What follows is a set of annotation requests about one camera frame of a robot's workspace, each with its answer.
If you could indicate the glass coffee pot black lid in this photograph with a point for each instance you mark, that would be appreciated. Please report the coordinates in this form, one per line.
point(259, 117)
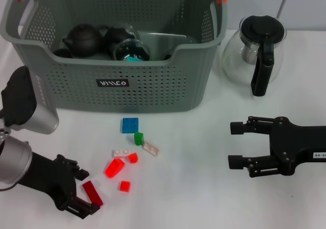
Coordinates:
point(262, 30)

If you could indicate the dark red toy brick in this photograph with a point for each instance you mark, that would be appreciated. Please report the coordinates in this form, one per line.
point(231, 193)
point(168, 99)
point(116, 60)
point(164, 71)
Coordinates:
point(93, 193)

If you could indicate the small green toy brick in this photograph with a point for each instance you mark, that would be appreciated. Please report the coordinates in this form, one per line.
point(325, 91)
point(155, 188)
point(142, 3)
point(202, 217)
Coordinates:
point(138, 138)

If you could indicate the black clay teapot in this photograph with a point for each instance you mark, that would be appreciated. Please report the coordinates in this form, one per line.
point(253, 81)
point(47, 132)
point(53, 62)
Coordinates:
point(82, 40)

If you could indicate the white two-stud toy brick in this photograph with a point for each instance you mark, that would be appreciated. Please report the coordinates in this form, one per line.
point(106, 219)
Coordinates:
point(122, 153)

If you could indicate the teal square toy brick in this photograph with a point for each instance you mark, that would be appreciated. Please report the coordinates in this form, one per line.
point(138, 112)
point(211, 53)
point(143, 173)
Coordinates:
point(133, 59)

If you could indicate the left wrist camera housing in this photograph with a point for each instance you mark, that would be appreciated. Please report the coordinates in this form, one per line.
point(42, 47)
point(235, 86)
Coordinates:
point(23, 101)

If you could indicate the small red toy brick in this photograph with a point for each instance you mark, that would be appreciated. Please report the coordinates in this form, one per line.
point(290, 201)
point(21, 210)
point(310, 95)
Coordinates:
point(125, 186)
point(133, 158)

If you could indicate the grey perforated plastic storage bin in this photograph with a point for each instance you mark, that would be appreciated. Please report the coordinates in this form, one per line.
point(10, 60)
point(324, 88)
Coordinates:
point(152, 86)

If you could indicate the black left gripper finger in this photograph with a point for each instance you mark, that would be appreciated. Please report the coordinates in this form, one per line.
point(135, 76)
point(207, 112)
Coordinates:
point(81, 174)
point(84, 210)

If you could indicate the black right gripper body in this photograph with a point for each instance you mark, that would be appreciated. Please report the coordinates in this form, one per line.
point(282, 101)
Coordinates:
point(293, 142)

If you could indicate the red sloped toy brick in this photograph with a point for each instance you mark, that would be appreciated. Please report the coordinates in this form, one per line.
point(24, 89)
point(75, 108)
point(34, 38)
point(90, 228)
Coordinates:
point(114, 168)

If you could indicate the blue square toy brick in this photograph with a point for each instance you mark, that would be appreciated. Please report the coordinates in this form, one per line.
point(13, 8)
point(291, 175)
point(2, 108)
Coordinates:
point(130, 125)

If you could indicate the clear whitish toy brick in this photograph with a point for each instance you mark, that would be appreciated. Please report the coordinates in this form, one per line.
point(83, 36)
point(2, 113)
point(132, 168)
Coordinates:
point(152, 148)

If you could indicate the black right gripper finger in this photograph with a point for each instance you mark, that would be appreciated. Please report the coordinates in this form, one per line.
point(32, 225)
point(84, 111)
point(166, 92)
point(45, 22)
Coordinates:
point(237, 162)
point(238, 128)

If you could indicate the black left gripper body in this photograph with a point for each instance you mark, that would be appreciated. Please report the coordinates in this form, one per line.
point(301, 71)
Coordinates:
point(51, 178)

